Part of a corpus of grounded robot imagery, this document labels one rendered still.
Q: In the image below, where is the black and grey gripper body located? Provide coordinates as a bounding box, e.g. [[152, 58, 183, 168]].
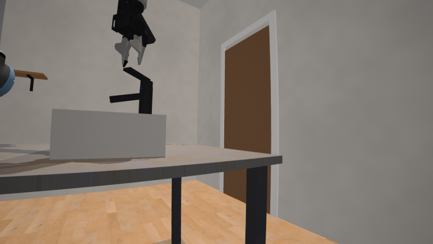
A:
[[111, 0, 145, 40]]

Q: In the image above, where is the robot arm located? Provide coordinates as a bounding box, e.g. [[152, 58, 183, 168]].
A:
[[0, 0, 156, 97]]

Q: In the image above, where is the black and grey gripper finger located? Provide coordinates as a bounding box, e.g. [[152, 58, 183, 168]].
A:
[[115, 35, 131, 67], [130, 27, 148, 65]]

